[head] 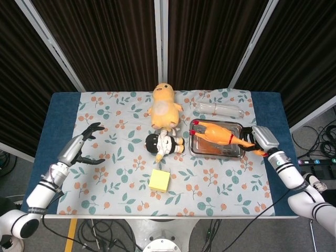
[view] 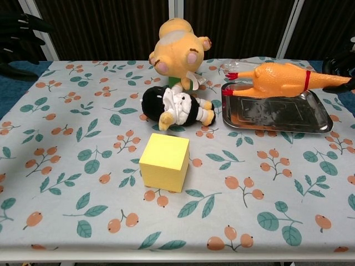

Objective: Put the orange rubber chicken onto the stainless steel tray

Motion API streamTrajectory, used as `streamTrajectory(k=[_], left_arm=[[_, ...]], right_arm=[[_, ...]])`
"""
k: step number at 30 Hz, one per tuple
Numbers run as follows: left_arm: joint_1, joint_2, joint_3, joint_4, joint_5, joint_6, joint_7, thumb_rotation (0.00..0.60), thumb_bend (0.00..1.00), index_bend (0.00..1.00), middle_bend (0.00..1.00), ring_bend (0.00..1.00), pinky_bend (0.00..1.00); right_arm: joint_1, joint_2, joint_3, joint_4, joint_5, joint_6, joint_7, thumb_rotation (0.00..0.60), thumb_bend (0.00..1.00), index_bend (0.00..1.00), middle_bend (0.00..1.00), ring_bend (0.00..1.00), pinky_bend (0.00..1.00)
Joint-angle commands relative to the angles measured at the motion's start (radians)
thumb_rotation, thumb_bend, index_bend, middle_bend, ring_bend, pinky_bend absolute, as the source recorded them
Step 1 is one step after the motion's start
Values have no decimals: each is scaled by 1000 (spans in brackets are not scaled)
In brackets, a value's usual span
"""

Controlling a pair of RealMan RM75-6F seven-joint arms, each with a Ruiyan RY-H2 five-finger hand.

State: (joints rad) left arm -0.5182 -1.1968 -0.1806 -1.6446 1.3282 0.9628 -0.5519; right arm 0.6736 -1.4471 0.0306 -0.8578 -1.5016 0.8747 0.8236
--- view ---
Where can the yellow sticky note block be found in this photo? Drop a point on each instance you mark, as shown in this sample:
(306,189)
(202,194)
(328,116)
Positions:
(163,163)

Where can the white partition frame post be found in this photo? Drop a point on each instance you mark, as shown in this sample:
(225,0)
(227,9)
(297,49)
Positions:
(291,27)
(176,11)
(41,33)

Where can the floral print tablecloth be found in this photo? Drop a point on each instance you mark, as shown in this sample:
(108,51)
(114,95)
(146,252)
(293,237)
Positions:
(83,166)

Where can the shiny metal tray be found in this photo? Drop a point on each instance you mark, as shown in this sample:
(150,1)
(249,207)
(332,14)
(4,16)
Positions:
(277,115)

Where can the clear plastic bottle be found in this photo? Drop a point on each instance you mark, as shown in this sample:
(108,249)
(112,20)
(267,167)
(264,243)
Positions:
(238,66)

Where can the black-haired plush doll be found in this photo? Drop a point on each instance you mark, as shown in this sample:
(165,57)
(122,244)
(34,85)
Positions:
(180,109)

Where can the yellow plush duck toy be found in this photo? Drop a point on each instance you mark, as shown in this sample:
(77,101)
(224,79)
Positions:
(177,52)

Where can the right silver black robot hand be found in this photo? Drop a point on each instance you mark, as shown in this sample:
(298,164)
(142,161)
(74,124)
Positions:
(339,65)

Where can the dark corrugated partition panel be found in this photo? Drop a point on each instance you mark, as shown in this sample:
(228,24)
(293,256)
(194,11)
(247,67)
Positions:
(8,5)
(324,25)
(105,30)
(238,27)

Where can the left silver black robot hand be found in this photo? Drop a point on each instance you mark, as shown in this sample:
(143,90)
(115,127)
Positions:
(19,41)

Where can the orange rubber toy chicken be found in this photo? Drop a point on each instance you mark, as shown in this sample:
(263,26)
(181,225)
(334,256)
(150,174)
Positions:
(277,81)

